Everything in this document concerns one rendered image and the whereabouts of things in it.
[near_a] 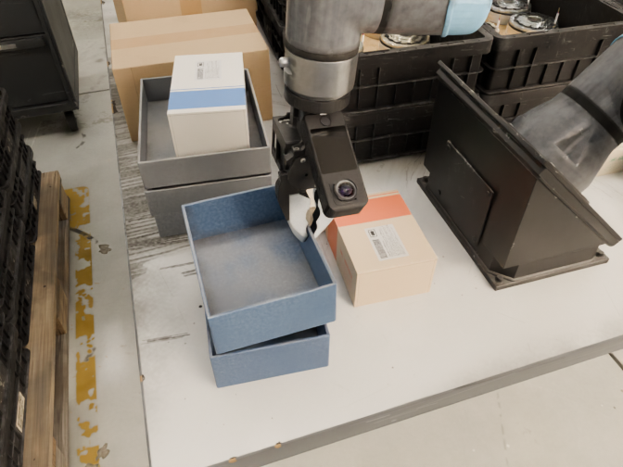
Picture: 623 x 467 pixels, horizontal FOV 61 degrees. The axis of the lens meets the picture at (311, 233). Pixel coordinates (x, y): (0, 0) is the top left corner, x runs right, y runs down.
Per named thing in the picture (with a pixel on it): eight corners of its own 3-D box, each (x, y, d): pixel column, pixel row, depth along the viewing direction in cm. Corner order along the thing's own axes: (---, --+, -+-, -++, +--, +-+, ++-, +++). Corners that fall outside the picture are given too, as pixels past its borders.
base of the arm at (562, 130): (591, 208, 82) (646, 162, 78) (555, 171, 72) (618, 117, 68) (531, 150, 92) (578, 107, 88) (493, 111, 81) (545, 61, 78)
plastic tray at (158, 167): (272, 172, 85) (270, 146, 81) (144, 189, 82) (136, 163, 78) (249, 91, 104) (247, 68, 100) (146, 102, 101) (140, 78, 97)
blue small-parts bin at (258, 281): (336, 321, 65) (337, 283, 60) (216, 355, 62) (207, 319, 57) (290, 218, 78) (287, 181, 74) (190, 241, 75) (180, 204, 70)
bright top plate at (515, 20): (567, 31, 111) (568, 27, 111) (525, 35, 109) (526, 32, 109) (540, 12, 118) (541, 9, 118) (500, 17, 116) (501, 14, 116)
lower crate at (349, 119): (470, 150, 106) (483, 96, 98) (327, 173, 101) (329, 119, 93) (397, 63, 134) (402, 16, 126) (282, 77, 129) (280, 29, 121)
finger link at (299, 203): (295, 218, 72) (300, 162, 66) (307, 246, 68) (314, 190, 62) (273, 220, 72) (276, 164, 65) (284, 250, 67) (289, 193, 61)
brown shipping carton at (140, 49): (251, 73, 130) (246, 7, 119) (273, 119, 115) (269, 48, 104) (127, 91, 124) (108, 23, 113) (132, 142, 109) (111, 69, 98)
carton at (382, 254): (429, 292, 80) (438, 258, 74) (354, 307, 78) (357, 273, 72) (392, 222, 91) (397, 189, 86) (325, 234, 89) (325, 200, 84)
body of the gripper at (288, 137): (325, 151, 68) (336, 63, 60) (348, 191, 63) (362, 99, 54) (268, 157, 66) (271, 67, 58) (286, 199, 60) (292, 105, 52)
